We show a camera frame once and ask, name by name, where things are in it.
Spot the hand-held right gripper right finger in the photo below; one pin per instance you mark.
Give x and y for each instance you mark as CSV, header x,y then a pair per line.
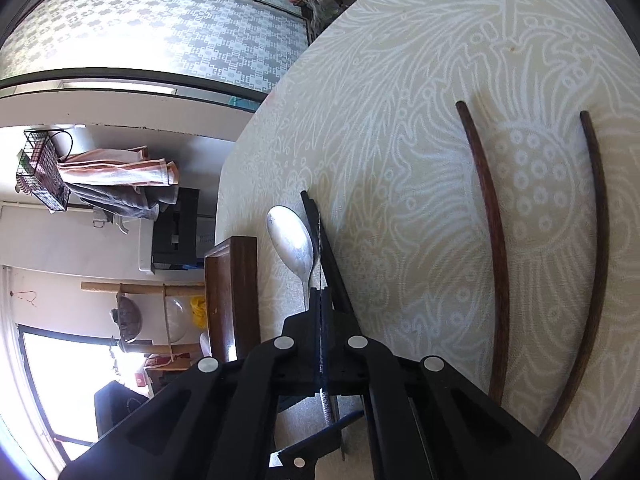
x,y
340,360

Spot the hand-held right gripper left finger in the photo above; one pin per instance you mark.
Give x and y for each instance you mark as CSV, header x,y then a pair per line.
x,y
305,350

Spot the brown wooden tray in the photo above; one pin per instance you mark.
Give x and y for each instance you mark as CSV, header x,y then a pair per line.
x,y
235,285

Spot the silver metal spoon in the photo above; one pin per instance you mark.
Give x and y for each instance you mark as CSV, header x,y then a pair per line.
x,y
290,240

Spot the brown wooden chopstick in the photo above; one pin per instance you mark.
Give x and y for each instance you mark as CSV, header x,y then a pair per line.
x,y
495,220
602,230

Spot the yellow plastic bag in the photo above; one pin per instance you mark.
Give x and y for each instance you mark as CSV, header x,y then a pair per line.
x,y
198,311

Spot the wooden rack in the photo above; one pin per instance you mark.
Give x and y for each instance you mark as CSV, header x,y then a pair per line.
x,y
150,289

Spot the black cabinet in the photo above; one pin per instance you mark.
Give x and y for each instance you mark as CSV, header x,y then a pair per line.
x,y
175,230

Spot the cream patterned tablecloth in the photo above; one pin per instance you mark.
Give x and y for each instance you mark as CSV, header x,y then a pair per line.
x,y
410,135

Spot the grey towel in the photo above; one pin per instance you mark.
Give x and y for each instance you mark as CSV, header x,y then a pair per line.
x,y
120,202

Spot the orange striped towel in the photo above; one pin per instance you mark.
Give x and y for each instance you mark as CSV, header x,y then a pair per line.
x,y
120,170

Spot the patterned glass sliding door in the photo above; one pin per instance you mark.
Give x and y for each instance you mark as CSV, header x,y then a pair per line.
x,y
165,25

